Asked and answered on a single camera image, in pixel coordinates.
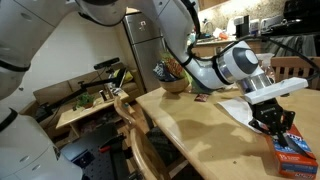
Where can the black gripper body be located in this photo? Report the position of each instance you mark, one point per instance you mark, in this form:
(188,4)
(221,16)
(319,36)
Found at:
(270,118)

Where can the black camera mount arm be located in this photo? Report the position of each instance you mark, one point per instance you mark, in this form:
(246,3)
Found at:
(46,110)

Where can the wooden coffee table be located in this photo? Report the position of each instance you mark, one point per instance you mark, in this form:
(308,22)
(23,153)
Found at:
(71,117)

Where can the light wooden chair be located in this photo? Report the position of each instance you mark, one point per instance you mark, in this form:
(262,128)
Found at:
(146,157)

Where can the small potted plant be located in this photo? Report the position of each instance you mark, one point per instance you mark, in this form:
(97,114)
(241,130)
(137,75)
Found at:
(85,100)

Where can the white paper towel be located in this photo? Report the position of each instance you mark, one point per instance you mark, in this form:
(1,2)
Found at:
(240,111)

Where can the small red snack packet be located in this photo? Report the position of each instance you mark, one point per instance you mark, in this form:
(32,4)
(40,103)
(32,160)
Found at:
(201,97)

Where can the blue snack bag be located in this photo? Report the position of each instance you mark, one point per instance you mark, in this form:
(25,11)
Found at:
(162,73)

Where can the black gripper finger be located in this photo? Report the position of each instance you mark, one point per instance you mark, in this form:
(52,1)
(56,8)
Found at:
(291,144)
(280,138)

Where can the black stereo camera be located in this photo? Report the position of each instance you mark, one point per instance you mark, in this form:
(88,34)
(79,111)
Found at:
(106,63)

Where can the wooden snack bowl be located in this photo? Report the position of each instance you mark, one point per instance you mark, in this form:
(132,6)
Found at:
(175,86)

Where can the orange blue ziplock bag box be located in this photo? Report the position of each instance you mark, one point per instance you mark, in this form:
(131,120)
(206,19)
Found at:
(290,163)

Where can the stainless steel refrigerator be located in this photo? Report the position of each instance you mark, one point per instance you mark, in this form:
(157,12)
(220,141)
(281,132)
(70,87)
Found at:
(146,43)

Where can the green chip bag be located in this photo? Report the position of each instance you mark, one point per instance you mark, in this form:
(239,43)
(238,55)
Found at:
(179,72)

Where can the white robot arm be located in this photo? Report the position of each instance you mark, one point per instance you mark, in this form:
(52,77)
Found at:
(25,25)

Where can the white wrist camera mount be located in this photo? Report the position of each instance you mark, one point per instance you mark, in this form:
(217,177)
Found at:
(284,87)

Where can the pink liquid spray bottle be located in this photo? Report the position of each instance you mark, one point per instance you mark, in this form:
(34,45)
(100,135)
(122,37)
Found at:
(265,64)

